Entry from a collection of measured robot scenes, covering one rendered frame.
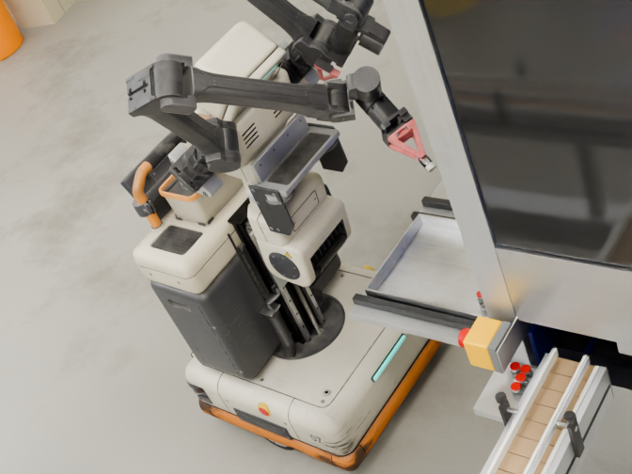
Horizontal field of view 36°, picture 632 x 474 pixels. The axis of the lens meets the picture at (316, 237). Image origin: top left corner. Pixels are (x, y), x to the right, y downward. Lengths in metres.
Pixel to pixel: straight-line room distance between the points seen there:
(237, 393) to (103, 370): 0.91
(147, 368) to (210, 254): 1.08
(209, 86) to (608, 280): 0.83
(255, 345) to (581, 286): 1.46
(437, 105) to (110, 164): 3.54
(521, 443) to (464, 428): 1.24
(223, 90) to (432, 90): 0.52
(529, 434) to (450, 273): 0.53
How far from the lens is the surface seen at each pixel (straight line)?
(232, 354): 2.98
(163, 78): 1.92
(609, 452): 2.18
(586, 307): 1.81
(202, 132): 2.14
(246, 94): 1.98
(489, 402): 1.99
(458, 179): 1.71
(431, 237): 2.36
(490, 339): 1.89
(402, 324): 2.19
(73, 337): 4.12
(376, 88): 2.03
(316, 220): 2.68
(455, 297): 2.20
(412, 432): 3.13
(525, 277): 1.82
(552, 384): 1.93
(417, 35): 1.54
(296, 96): 2.04
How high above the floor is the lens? 2.42
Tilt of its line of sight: 38 degrees down
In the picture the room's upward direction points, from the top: 25 degrees counter-clockwise
